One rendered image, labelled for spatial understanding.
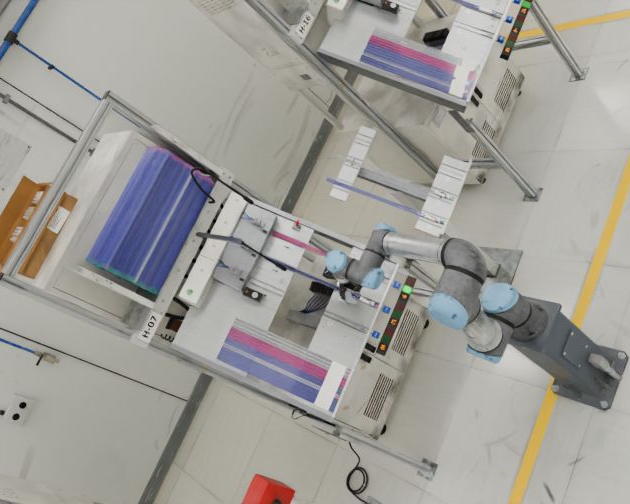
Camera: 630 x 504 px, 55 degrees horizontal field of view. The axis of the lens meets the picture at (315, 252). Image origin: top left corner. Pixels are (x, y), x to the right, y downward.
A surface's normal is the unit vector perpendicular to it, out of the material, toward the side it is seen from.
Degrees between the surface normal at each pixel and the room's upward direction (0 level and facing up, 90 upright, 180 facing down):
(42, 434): 90
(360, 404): 90
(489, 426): 0
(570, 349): 90
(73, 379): 90
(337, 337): 44
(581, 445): 0
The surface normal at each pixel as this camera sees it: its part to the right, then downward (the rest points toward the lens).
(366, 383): 0.62, 0.10
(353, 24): -0.04, -0.25
